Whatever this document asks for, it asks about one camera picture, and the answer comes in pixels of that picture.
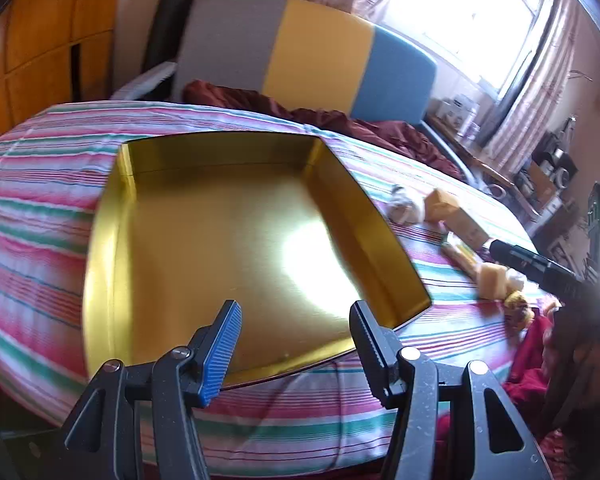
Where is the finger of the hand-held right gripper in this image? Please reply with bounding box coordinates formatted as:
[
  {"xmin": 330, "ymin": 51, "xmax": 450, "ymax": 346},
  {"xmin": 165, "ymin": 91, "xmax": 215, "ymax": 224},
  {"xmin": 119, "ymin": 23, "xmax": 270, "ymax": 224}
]
[{"xmin": 487, "ymin": 239, "xmax": 588, "ymax": 301}]

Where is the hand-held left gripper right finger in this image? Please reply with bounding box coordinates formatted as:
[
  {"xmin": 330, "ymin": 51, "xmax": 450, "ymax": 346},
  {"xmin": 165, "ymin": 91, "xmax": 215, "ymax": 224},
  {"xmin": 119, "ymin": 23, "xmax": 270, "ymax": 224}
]
[{"xmin": 349, "ymin": 300, "xmax": 553, "ymax": 480}]

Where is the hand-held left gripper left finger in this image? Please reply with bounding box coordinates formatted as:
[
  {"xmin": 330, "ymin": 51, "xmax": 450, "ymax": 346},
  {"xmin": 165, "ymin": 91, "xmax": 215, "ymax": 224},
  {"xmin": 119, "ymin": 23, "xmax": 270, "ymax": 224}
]
[{"xmin": 62, "ymin": 300, "xmax": 243, "ymax": 480}]

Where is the yellow snack packet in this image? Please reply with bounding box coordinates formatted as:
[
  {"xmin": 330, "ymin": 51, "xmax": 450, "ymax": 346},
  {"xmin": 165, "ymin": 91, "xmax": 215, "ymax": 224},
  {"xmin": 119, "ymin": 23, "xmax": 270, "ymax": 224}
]
[{"xmin": 441, "ymin": 234, "xmax": 486, "ymax": 278}]

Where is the cream cardboard box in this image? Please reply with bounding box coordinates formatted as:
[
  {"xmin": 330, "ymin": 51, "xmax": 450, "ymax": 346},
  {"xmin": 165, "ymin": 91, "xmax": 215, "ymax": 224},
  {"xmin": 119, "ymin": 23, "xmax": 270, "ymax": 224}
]
[{"xmin": 445, "ymin": 207, "xmax": 491, "ymax": 251}]

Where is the dark red cardboard bin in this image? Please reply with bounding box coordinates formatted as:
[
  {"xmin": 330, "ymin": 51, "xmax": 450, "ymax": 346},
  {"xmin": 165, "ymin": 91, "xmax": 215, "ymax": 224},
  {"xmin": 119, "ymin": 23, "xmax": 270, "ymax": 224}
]
[{"xmin": 82, "ymin": 132, "xmax": 433, "ymax": 391}]

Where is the person's right forearm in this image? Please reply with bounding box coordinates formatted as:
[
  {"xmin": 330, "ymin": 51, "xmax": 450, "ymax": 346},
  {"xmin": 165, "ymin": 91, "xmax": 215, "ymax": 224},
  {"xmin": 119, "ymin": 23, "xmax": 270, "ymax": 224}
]
[{"xmin": 542, "ymin": 310, "xmax": 600, "ymax": 436}]

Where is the small yellow patterned object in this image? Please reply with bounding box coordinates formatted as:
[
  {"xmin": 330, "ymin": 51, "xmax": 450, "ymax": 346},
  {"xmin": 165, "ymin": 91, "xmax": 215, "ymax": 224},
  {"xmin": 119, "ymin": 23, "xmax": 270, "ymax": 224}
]
[{"xmin": 502, "ymin": 290, "xmax": 536, "ymax": 329}]

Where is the dark cluttered shelf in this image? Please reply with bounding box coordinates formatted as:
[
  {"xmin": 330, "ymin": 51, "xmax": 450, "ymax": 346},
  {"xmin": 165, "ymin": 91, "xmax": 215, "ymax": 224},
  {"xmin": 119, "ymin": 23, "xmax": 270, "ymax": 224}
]
[{"xmin": 515, "ymin": 115, "xmax": 597, "ymax": 243}]

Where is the wooden side table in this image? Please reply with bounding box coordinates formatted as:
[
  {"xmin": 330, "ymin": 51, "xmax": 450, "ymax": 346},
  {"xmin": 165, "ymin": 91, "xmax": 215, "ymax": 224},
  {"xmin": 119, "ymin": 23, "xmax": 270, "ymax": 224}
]
[{"xmin": 427, "ymin": 115, "xmax": 543, "ymax": 221}]

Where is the red cloth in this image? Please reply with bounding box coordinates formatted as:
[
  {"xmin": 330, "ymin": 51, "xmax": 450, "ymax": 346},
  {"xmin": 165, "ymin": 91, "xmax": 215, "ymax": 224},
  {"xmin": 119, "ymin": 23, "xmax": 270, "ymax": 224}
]
[{"xmin": 437, "ymin": 327, "xmax": 600, "ymax": 480}]

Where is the white plastic bag bundle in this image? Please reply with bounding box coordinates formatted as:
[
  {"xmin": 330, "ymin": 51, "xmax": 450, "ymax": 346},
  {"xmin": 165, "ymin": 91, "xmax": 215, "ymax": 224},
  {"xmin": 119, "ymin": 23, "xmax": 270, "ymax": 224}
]
[{"xmin": 386, "ymin": 186, "xmax": 426, "ymax": 225}]

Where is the white cardboard box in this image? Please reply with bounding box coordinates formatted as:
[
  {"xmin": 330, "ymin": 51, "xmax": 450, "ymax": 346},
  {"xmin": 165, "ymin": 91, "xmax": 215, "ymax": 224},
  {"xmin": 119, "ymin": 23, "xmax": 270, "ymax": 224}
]
[{"xmin": 432, "ymin": 95, "xmax": 481, "ymax": 135}]

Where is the pink patterned curtain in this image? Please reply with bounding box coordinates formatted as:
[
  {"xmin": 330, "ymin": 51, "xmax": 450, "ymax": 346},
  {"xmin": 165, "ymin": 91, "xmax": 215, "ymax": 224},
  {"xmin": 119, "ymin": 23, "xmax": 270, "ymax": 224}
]
[{"xmin": 480, "ymin": 0, "xmax": 581, "ymax": 173}]

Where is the dark red blanket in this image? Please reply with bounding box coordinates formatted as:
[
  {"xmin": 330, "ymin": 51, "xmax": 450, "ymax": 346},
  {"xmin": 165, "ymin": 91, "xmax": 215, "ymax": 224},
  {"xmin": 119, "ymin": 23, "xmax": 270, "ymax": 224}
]
[{"xmin": 182, "ymin": 80, "xmax": 466, "ymax": 181}]

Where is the striped bed sheet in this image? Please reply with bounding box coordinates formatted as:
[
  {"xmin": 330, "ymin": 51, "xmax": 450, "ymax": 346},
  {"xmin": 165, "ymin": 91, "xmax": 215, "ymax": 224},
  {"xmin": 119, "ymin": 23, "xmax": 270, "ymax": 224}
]
[{"xmin": 0, "ymin": 101, "xmax": 546, "ymax": 473}]

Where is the bright window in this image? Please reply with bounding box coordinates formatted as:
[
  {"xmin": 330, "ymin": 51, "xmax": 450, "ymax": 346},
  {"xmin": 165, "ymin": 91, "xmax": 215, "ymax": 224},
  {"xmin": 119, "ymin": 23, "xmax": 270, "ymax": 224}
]
[{"xmin": 380, "ymin": 0, "xmax": 551, "ymax": 101}]

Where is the grey yellow blue headboard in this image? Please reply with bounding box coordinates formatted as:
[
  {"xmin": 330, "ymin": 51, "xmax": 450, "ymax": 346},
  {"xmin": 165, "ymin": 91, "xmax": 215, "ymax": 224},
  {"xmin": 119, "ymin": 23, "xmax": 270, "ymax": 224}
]
[{"xmin": 172, "ymin": 0, "xmax": 438, "ymax": 123}]

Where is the black chair back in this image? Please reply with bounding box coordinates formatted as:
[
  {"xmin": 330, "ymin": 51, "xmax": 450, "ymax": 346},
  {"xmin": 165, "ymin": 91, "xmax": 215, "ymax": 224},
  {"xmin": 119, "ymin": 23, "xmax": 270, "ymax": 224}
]
[{"xmin": 142, "ymin": 0, "xmax": 206, "ymax": 78}]

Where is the wooden wardrobe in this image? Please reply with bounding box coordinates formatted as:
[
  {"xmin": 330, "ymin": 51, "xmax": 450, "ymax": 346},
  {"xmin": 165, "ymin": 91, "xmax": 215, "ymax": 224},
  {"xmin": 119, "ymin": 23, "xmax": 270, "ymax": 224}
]
[{"xmin": 0, "ymin": 0, "xmax": 128, "ymax": 153}]

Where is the grey bed rail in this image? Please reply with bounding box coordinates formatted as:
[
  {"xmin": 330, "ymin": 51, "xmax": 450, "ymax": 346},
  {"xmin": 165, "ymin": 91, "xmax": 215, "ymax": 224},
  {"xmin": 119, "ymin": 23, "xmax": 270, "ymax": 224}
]
[
  {"xmin": 422, "ymin": 119, "xmax": 483, "ymax": 188},
  {"xmin": 111, "ymin": 61, "xmax": 177, "ymax": 102}
]

